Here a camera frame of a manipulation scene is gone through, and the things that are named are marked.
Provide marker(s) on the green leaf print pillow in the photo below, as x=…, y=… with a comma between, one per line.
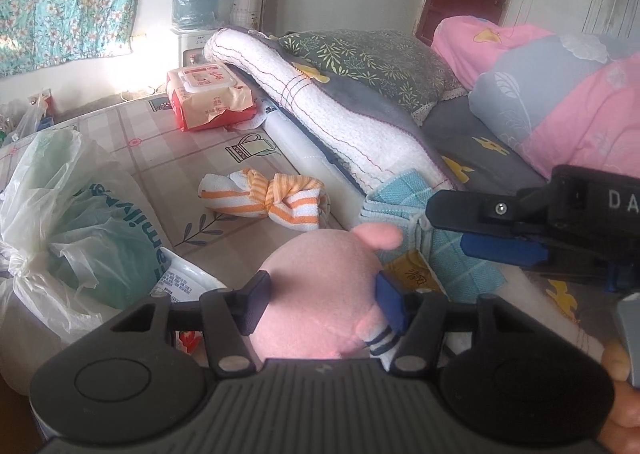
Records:
x=380, y=59

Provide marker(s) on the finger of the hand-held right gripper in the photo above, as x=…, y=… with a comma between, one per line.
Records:
x=500, y=249
x=475, y=209

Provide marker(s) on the yellow packet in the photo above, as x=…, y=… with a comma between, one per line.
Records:
x=415, y=271

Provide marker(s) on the pink plush toy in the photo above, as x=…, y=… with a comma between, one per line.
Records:
x=320, y=284

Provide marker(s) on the pink and grey quilt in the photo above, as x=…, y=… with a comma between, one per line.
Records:
x=575, y=99

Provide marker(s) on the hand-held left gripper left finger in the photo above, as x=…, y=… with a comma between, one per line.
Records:
x=256, y=301

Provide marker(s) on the white knitted blanket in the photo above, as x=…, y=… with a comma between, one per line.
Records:
x=325, y=104

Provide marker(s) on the orange striped towel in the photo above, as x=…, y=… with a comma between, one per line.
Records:
x=295, y=209

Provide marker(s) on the grey yellow-print sheet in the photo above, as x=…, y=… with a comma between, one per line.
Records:
x=465, y=134

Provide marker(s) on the light blue checked cloth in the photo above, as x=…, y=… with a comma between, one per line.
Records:
x=400, y=191

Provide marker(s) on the person's right hand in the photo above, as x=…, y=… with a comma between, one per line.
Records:
x=627, y=419

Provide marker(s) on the red wet wipes pack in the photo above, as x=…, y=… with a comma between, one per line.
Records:
x=210, y=94

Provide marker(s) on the checked printed bed sheet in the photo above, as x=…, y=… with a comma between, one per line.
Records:
x=165, y=154

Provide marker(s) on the white mattress pad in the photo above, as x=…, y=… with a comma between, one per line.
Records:
x=300, y=149

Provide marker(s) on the white printed packet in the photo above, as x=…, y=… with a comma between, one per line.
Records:
x=190, y=279

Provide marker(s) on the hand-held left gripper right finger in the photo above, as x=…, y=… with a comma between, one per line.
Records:
x=391, y=301

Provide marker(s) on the clear plastic bag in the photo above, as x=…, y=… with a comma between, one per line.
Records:
x=22, y=119

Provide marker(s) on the green and white plastic bag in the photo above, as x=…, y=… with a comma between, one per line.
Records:
x=90, y=219

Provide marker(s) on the white water dispenser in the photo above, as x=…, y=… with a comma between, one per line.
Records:
x=192, y=47

